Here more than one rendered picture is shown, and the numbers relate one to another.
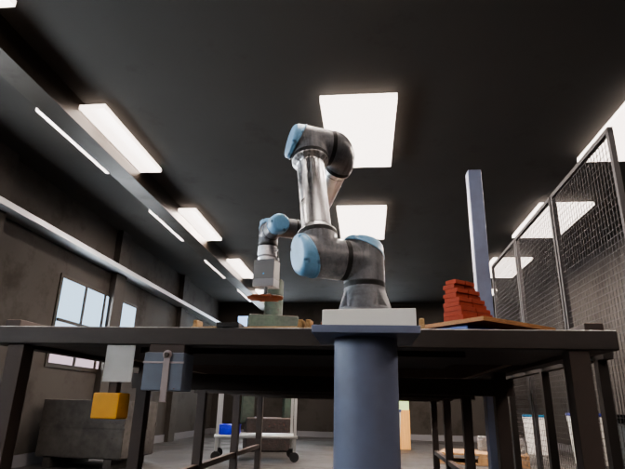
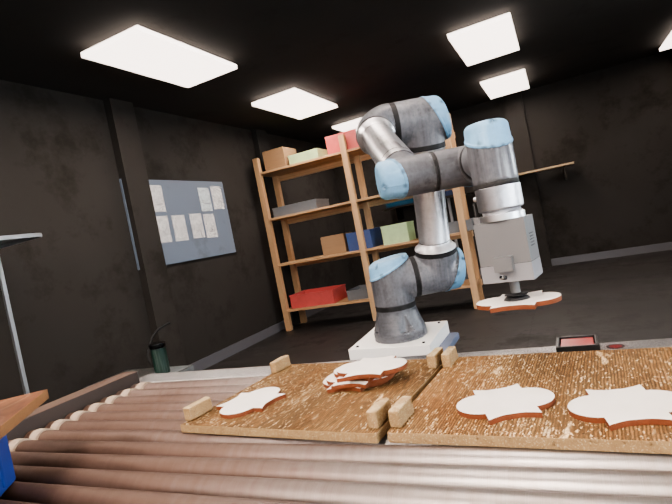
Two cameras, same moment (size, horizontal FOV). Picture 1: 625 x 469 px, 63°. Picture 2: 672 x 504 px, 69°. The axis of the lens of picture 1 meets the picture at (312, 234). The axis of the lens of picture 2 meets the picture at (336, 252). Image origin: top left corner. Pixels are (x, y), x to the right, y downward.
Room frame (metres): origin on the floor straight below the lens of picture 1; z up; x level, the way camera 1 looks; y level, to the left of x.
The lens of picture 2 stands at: (2.78, 0.16, 1.23)
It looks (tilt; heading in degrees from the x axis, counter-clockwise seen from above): 2 degrees down; 199
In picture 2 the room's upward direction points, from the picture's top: 11 degrees counter-clockwise
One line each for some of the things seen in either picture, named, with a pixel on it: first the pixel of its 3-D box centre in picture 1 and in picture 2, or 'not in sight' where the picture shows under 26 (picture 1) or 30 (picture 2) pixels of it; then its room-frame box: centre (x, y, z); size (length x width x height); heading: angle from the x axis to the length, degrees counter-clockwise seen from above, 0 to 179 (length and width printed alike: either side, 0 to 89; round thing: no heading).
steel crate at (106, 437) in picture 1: (99, 432); not in sight; (6.07, 2.31, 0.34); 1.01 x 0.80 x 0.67; 84
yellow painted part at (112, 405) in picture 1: (113, 381); not in sight; (1.76, 0.65, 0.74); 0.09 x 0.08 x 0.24; 83
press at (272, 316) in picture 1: (271, 360); not in sight; (8.43, 0.62, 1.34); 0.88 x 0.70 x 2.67; 84
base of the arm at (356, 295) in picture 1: (365, 301); (398, 319); (1.40, -0.15, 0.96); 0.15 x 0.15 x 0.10
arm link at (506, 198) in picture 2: (268, 252); (497, 200); (1.89, 0.17, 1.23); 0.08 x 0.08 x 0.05
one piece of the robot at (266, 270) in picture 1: (268, 273); (503, 246); (1.90, 0.17, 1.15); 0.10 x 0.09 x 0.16; 163
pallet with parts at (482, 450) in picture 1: (483, 449); not in sight; (7.34, -2.36, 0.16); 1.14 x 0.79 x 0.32; 73
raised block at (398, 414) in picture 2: not in sight; (401, 411); (2.07, -0.02, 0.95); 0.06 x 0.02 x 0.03; 169
